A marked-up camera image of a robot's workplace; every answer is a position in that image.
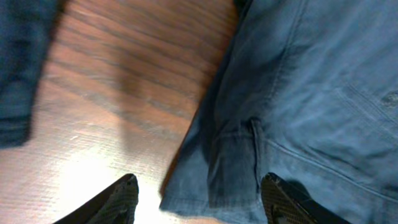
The blue denim shorts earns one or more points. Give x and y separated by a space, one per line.
307 90

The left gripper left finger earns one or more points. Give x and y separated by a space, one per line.
114 205

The folded navy clothes stack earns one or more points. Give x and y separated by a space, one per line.
27 28

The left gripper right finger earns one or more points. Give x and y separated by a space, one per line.
285 203

